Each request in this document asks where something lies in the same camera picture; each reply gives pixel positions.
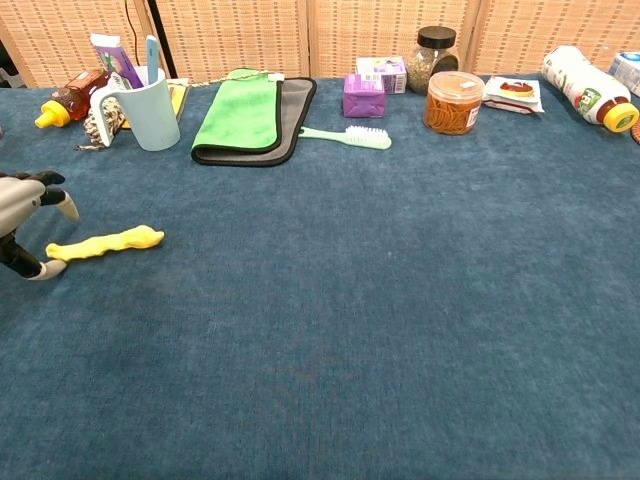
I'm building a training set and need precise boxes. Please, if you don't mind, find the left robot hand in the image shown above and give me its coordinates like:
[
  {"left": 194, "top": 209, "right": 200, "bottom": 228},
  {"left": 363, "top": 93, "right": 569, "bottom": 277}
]
[{"left": 0, "top": 170, "right": 80, "bottom": 281}]

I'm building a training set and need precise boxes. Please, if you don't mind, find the yellow twisted cloth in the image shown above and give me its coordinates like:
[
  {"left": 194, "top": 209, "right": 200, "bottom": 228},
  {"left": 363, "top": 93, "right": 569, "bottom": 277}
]
[{"left": 45, "top": 224, "right": 165, "bottom": 262}]

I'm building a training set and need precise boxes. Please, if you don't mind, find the honey bottle yellow cap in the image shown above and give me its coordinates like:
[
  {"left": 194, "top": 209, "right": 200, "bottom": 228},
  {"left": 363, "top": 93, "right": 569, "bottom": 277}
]
[{"left": 34, "top": 68, "right": 110, "bottom": 129}]

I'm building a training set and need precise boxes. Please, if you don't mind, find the purple toothpaste tube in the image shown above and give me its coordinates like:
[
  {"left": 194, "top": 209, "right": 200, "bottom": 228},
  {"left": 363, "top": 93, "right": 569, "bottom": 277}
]
[{"left": 90, "top": 32, "right": 146, "bottom": 91}]

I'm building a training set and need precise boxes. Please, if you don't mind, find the light blue toothbrush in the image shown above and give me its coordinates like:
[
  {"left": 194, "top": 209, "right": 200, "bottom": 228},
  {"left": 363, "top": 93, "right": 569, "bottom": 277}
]
[{"left": 145, "top": 34, "right": 160, "bottom": 86}]

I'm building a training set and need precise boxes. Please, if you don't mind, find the black stand pole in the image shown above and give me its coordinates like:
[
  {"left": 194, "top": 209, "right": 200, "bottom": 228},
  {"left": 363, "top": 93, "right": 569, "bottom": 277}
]
[{"left": 146, "top": 0, "right": 179, "bottom": 80}]

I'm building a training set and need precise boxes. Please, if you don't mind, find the green microfibre cloth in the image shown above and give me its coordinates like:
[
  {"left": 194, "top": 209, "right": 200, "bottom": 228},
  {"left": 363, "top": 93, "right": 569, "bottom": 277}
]
[{"left": 192, "top": 68, "right": 282, "bottom": 151}]

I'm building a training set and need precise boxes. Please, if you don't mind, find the grey microfibre cloth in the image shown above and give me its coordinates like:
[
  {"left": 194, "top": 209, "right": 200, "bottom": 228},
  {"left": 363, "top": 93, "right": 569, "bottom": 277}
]
[{"left": 191, "top": 77, "right": 318, "bottom": 168}]

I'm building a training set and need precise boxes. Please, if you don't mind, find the blue felt table cover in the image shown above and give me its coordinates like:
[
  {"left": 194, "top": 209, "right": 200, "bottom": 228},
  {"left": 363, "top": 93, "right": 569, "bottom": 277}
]
[{"left": 0, "top": 74, "right": 640, "bottom": 480}]

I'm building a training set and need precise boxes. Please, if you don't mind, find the mint green scrub brush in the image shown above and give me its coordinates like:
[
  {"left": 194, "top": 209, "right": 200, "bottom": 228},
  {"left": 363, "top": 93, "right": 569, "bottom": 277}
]
[{"left": 298, "top": 125, "right": 393, "bottom": 151}]

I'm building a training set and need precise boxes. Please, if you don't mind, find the purple cardboard box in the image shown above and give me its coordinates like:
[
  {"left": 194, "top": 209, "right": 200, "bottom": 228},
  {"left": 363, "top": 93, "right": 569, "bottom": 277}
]
[{"left": 343, "top": 73, "right": 387, "bottom": 119}]

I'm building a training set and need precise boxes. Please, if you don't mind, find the white and purple box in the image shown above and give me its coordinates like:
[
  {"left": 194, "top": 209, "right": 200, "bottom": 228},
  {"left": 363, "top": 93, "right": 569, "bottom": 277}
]
[{"left": 356, "top": 56, "right": 408, "bottom": 95}]

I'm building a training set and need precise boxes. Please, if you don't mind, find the glass jar black lid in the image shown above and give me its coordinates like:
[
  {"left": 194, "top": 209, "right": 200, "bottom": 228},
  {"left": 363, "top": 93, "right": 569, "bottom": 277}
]
[{"left": 407, "top": 25, "right": 460, "bottom": 96}]

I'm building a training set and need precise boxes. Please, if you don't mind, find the clear jar of rubber bands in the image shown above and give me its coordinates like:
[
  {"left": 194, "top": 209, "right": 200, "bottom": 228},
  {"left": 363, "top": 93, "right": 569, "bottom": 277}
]
[{"left": 423, "top": 71, "right": 486, "bottom": 136}]

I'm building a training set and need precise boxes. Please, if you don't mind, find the packaged donut snack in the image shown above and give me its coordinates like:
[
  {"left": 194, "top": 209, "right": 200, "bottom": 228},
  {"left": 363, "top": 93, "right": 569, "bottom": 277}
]
[{"left": 482, "top": 75, "right": 545, "bottom": 115}]

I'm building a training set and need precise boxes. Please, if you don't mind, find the white bottle yellow cap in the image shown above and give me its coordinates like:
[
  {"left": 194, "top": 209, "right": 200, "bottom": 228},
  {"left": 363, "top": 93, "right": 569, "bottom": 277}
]
[{"left": 542, "top": 45, "right": 640, "bottom": 134}]

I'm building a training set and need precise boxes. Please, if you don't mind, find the light blue handled cup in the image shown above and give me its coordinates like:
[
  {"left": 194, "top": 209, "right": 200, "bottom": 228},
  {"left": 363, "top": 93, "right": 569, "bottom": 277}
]
[{"left": 89, "top": 66, "right": 181, "bottom": 152}]

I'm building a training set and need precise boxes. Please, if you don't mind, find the thin black hanging cable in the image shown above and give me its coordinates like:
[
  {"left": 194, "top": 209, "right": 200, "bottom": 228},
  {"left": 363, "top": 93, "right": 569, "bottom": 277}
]
[{"left": 123, "top": 0, "right": 140, "bottom": 54}]

